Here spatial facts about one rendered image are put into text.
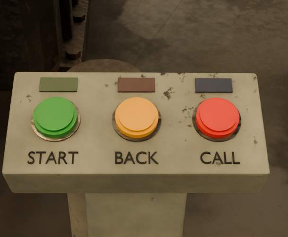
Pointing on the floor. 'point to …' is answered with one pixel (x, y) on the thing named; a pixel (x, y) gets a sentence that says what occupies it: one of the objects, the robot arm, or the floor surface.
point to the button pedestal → (135, 150)
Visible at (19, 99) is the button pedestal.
